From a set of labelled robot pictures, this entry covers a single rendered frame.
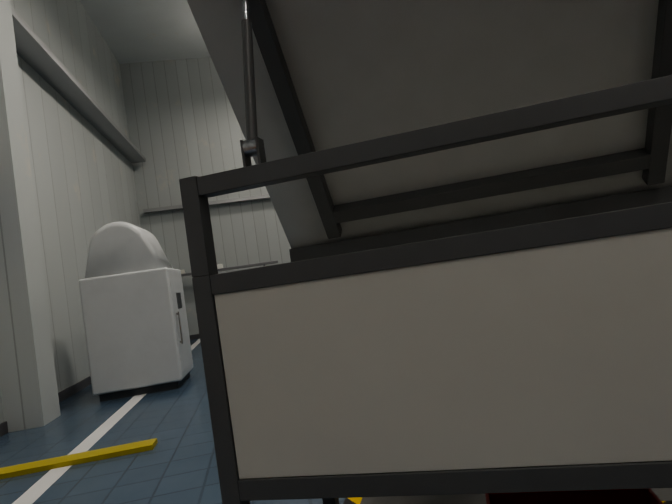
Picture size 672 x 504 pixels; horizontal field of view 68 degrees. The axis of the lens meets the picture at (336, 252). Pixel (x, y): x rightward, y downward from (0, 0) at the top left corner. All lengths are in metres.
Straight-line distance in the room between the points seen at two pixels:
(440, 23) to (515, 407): 0.83
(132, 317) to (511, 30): 3.87
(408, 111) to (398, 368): 0.68
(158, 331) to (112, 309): 0.42
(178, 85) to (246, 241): 3.09
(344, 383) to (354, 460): 0.14
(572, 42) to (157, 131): 8.77
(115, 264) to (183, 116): 5.45
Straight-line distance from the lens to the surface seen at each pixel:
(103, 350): 4.64
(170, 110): 9.76
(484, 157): 1.39
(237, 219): 9.18
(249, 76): 1.08
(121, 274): 4.57
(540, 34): 1.30
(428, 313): 0.89
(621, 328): 0.92
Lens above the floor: 0.77
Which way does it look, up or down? 3 degrees up
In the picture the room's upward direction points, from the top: 8 degrees counter-clockwise
